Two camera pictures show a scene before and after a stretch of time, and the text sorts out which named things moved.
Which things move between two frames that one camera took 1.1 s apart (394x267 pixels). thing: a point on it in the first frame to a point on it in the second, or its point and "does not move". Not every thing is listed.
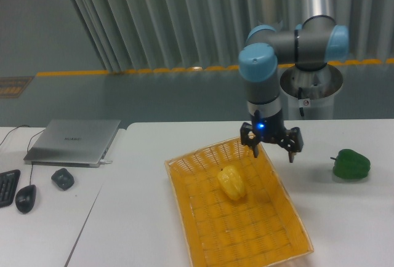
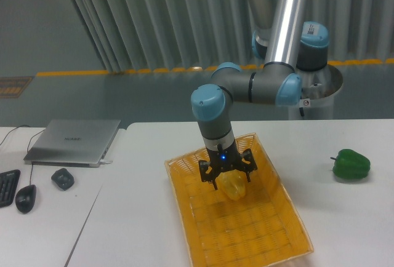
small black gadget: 63,178 does not move
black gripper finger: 293,143 to 247,155
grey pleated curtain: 160,20 does not move
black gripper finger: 247,137 to 209,177
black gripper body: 269,128 to 228,159
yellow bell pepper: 231,181 does not move
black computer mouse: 24,198 does not move
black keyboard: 8,183 does not move
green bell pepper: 351,164 does not move
